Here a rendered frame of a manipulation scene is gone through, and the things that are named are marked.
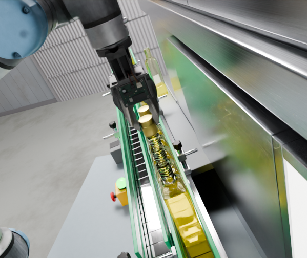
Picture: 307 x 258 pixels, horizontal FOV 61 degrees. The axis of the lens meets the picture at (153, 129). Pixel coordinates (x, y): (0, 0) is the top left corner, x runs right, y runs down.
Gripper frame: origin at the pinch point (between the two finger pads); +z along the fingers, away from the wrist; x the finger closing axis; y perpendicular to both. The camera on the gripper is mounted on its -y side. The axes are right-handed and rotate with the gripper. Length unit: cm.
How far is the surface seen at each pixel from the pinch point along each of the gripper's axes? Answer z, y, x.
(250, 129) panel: -11.4, 30.9, 12.0
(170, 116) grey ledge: 30, -50, 9
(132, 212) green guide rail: 22.1, 4.5, -12.7
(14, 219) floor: 118, -131, -152
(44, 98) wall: 106, -400, -167
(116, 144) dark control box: 35, -52, -20
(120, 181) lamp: 33.1, -22.6, -19.0
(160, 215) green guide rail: 22.0, 8.9, -5.6
